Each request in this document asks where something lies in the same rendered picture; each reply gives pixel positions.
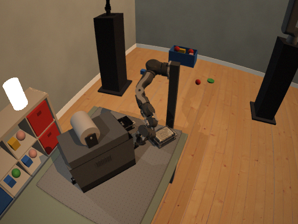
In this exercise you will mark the beige cylinder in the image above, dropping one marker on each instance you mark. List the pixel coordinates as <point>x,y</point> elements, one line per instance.
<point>83,126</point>

